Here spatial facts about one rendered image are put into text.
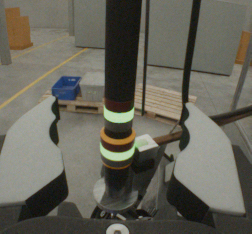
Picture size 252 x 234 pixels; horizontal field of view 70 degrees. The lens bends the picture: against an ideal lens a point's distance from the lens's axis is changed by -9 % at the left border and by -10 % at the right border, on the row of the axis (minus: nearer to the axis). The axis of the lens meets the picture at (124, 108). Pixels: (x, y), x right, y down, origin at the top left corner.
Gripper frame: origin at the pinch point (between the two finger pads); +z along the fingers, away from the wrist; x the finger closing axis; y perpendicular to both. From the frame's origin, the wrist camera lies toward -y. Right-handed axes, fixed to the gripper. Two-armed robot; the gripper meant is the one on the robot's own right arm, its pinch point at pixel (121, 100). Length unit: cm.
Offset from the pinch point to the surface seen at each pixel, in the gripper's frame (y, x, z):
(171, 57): 132, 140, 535
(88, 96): 143, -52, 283
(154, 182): 53, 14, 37
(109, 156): 10.7, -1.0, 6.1
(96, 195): 19.9, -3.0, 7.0
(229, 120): 11.5, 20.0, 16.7
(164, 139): 11.5, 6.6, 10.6
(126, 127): 6.7, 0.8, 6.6
